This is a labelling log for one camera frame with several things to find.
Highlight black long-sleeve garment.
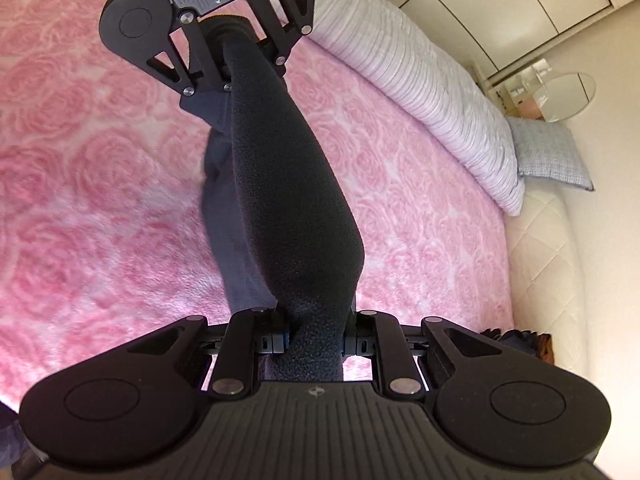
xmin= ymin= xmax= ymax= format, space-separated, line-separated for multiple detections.
xmin=181 ymin=15 xmax=364 ymax=382

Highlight dark brown crumpled garment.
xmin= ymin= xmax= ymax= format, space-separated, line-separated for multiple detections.
xmin=482 ymin=328 xmax=555 ymax=365

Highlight pink rose pattern blanket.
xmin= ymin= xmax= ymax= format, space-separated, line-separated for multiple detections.
xmin=1 ymin=0 xmax=513 ymax=407

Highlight white striped quilt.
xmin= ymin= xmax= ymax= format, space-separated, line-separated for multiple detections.
xmin=286 ymin=0 xmax=524 ymax=226

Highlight blue checked pillow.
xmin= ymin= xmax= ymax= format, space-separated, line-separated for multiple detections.
xmin=506 ymin=117 xmax=594 ymax=192

